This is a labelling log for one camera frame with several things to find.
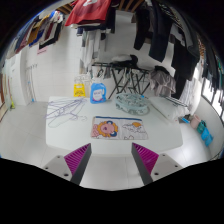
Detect yellow labelled clear bag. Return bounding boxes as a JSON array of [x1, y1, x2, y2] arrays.
[[74, 77, 86, 97]]

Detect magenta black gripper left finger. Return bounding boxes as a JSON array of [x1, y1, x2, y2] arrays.
[[64, 143, 92, 185]]

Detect pile of wire hangers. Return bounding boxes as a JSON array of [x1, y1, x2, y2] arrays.
[[45, 98, 87, 128]]

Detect black folding drying rack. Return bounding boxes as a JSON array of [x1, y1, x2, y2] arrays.
[[94, 62, 150, 99]]

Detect red hanging shirt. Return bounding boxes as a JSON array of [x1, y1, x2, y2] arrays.
[[65, 0, 111, 26]]

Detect cartoon print towel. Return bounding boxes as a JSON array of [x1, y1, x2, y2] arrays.
[[91, 116, 148, 140]]

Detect teal bag on floor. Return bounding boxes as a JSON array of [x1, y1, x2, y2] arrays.
[[197, 120, 207, 134]]

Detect white table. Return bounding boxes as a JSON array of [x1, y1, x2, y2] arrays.
[[46, 96, 183, 155]]

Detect blue bag on floor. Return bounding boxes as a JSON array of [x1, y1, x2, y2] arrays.
[[201, 128, 213, 146]]

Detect black hanging jacket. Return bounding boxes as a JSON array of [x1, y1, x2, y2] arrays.
[[149, 0, 173, 62]]

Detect white pillow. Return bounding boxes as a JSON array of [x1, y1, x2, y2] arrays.
[[149, 97, 185, 121]]

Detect grey clothes pile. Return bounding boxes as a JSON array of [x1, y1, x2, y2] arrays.
[[149, 66, 176, 97]]

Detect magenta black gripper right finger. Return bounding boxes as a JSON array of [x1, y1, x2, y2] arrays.
[[131, 143, 159, 185]]

